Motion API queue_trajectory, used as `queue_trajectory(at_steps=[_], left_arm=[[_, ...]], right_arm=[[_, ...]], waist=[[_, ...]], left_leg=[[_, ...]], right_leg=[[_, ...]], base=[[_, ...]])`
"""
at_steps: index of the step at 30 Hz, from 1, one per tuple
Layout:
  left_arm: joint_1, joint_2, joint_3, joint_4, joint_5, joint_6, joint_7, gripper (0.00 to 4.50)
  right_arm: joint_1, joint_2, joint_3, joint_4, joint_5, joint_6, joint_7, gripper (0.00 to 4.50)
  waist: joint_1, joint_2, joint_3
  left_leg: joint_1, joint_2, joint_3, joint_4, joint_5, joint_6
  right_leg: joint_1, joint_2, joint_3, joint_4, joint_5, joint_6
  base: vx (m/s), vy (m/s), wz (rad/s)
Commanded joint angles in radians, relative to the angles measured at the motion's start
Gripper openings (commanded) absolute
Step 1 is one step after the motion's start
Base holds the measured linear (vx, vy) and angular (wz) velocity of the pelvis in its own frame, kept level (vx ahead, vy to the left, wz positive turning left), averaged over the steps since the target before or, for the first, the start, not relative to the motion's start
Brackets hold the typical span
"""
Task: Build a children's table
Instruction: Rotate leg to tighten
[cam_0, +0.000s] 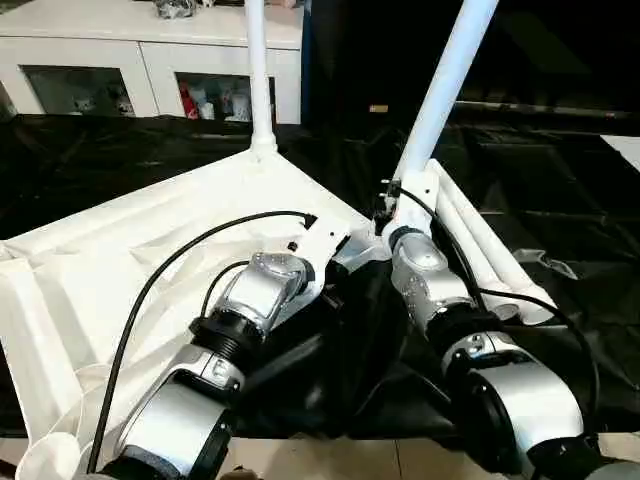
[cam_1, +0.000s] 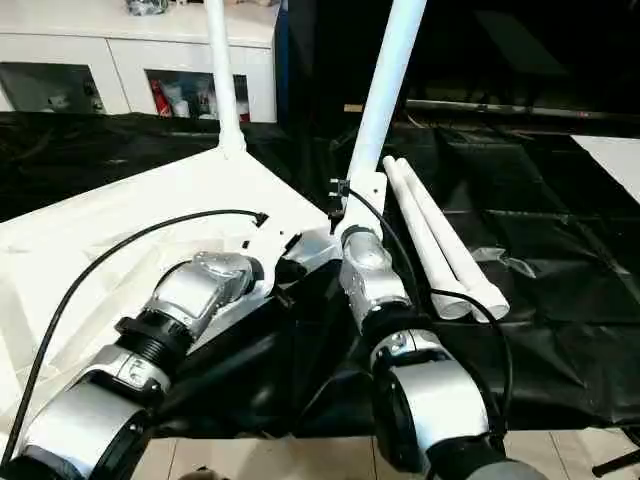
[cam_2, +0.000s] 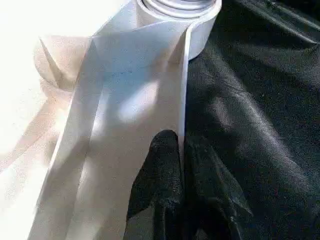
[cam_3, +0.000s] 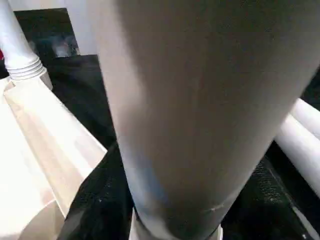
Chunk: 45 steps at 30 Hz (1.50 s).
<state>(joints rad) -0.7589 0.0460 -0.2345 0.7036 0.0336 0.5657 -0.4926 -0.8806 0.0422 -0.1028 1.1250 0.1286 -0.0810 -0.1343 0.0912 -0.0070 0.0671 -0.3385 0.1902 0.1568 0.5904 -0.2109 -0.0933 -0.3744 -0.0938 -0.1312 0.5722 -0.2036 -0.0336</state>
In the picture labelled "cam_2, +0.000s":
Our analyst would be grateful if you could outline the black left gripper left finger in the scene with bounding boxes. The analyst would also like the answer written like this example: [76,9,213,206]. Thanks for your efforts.
[126,128,186,240]

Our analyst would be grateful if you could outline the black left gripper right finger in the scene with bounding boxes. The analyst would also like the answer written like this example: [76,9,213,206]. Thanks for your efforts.
[183,136,253,240]

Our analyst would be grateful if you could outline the white plastic table top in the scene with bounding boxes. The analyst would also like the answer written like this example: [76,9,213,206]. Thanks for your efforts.
[0,0,222,240]

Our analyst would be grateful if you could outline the white plastic table leg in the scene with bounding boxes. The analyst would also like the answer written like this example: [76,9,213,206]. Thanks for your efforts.
[136,0,222,20]

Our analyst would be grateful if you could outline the black work mat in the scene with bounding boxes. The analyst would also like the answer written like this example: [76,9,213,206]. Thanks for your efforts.
[183,0,320,240]

